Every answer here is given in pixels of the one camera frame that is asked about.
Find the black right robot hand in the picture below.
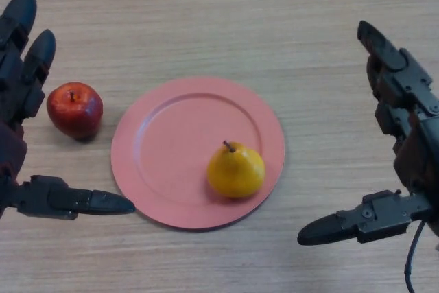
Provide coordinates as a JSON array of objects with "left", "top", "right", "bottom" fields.
[{"left": 296, "top": 20, "right": 439, "bottom": 246}]

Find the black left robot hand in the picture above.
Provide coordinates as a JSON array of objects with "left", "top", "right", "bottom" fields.
[{"left": 0, "top": 0, "right": 137, "bottom": 221}]

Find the yellow pear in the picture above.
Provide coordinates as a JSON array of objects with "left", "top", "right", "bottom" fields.
[{"left": 206, "top": 140, "right": 266, "bottom": 199}]

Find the pink round plate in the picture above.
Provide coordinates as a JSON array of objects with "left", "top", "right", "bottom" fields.
[{"left": 110, "top": 76, "right": 285, "bottom": 231}]

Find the red apple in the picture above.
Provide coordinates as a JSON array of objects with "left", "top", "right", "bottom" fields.
[{"left": 46, "top": 82, "right": 104, "bottom": 140}]

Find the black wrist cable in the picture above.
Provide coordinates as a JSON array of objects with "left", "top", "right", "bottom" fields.
[{"left": 403, "top": 220, "right": 428, "bottom": 293}]

